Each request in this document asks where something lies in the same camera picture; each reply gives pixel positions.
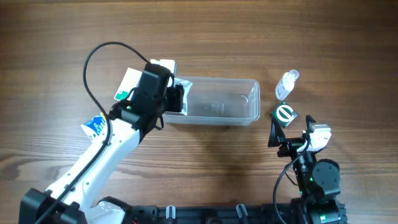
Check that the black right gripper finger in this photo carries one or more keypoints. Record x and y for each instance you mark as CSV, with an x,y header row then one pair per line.
x,y
277,136
309,122

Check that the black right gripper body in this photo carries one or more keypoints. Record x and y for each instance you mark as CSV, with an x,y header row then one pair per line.
x,y
292,147

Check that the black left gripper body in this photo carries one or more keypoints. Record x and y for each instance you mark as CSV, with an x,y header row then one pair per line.
x,y
178,98

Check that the white Hansaplast plaster box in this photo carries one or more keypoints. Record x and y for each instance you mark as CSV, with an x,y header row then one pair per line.
x,y
186,88

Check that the clear plastic container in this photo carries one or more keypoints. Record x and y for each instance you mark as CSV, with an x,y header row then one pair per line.
x,y
220,101

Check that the blue yellow cough drops bag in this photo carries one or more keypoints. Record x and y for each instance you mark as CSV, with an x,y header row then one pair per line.
x,y
95,127

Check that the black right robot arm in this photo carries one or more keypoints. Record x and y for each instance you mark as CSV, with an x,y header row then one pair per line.
x,y
317,180

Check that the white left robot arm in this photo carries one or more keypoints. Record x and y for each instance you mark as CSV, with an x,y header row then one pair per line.
x,y
69,199

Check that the green round-label box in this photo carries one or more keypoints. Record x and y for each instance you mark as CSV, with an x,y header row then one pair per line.
x,y
284,114

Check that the small clear plastic bottle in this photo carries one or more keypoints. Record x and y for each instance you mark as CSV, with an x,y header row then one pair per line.
x,y
286,84

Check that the white green medicine box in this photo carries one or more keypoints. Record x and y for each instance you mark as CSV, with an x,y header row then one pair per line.
x,y
130,80

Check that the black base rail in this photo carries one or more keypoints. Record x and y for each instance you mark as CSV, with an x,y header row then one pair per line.
x,y
217,214

